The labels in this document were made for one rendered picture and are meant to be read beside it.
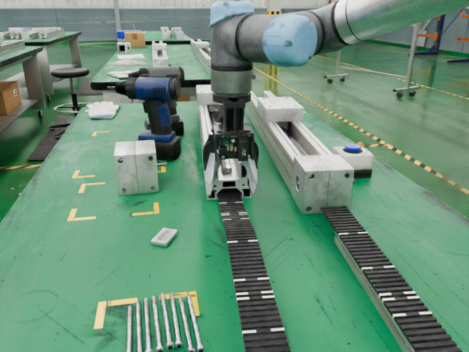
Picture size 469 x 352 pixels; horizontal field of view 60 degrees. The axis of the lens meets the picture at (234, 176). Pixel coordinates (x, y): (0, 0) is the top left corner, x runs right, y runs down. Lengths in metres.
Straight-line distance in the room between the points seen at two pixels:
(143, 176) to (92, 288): 0.34
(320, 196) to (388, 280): 0.27
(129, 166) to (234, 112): 0.31
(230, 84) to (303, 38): 0.16
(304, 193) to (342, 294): 0.26
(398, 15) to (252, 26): 0.21
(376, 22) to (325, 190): 0.33
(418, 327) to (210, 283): 0.29
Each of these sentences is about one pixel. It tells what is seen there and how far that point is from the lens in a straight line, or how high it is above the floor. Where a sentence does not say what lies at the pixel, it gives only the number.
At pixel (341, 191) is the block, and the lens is 0.85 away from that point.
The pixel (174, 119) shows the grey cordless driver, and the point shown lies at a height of 0.84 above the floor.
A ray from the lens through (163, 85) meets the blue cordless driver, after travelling 1.10.
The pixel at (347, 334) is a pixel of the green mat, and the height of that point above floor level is 0.78.
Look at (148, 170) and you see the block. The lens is 0.93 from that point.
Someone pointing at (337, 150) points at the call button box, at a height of 0.84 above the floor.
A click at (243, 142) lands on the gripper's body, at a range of 0.74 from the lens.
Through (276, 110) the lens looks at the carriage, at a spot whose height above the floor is 0.90.
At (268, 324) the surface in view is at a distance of 0.53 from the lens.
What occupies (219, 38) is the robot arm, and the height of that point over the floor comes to 1.12.
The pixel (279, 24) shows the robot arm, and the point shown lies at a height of 1.15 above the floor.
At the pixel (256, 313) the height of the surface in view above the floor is 0.81.
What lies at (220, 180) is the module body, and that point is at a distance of 0.89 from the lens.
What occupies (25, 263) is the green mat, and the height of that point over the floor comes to 0.78.
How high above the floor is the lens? 1.17
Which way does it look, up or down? 22 degrees down
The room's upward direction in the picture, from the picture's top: straight up
